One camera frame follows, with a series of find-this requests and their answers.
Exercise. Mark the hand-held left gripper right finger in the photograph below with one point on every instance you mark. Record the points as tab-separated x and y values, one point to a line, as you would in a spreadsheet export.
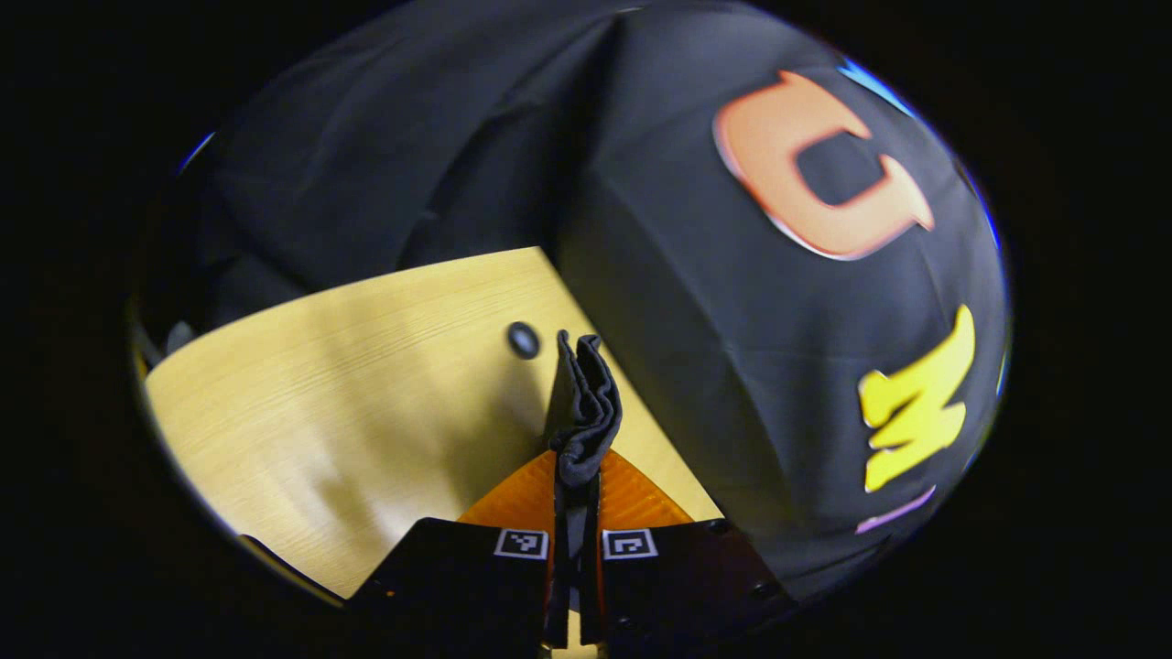
591	586

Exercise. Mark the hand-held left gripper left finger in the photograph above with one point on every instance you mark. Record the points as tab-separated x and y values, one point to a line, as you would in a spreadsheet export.
560	586

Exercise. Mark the dark grey jeans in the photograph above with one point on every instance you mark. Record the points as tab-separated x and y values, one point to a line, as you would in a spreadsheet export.
586	412

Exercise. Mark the dark round table grommet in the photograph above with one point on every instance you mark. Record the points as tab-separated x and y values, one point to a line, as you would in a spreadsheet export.
524	340

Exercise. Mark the black backdrop cloth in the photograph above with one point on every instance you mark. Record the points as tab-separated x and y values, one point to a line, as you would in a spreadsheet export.
687	302

